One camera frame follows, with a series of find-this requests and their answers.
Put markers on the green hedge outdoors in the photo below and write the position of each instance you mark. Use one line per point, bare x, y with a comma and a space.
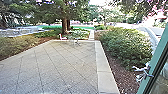
126, 45

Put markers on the green tree outdoors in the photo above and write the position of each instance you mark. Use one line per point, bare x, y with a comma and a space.
65, 16

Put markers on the low brown shrub bed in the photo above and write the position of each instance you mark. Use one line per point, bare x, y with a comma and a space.
20, 43

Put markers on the hinged green glass door leaf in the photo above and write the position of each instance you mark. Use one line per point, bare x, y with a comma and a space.
158, 70

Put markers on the small white outdoor object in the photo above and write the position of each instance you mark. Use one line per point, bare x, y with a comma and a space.
62, 37

